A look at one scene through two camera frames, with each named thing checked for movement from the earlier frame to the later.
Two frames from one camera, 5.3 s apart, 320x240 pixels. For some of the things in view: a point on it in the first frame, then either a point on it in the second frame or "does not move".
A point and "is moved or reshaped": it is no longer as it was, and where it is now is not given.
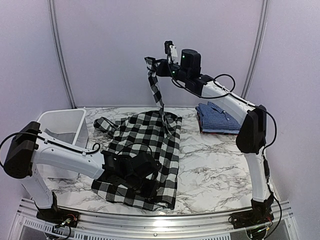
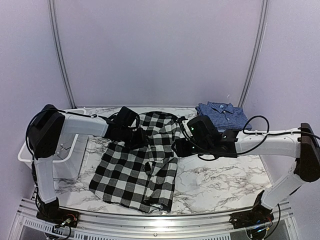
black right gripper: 161,71 -> 182,151
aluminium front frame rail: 220,227 does not move
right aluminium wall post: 264,12 does not move
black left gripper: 150,193 -> 141,141
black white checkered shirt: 143,160 is moved or reshaped
